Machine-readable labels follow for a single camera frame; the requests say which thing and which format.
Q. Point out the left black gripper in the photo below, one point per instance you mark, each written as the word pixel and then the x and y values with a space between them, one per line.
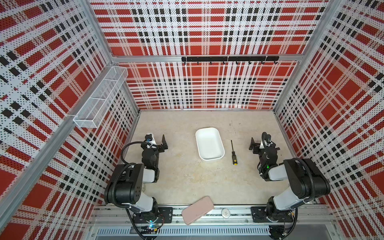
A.
pixel 160 147

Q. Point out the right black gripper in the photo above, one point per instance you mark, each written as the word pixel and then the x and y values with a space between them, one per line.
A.
pixel 256 147

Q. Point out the black yellow screwdriver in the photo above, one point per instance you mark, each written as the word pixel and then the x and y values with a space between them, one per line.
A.
pixel 234 157

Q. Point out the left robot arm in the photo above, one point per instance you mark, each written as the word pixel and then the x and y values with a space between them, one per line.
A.
pixel 124 190

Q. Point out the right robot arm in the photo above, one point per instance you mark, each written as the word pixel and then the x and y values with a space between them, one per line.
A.
pixel 306 182

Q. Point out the white rectangular bin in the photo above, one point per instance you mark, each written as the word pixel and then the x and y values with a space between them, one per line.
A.
pixel 209 143

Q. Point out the small white round puck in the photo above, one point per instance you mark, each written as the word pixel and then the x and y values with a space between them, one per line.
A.
pixel 225 213

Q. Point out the pink phone case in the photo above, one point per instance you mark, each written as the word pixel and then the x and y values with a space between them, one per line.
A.
pixel 197 210

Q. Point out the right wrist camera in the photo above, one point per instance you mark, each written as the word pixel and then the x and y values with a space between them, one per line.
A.
pixel 266 139

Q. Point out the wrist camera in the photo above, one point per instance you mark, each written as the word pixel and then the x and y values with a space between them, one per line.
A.
pixel 266 139
pixel 149 138

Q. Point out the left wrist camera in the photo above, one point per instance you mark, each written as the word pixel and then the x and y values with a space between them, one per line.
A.
pixel 149 138

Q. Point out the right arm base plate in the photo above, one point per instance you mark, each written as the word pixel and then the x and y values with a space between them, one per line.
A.
pixel 262 214

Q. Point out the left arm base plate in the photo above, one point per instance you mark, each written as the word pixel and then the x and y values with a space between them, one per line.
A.
pixel 163 214

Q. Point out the white wire mesh shelf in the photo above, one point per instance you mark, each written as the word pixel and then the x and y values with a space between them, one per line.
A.
pixel 92 113

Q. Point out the aluminium front rail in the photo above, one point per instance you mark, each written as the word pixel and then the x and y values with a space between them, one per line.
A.
pixel 240 215

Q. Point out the black hook rail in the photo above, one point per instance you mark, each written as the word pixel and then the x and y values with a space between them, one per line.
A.
pixel 261 59

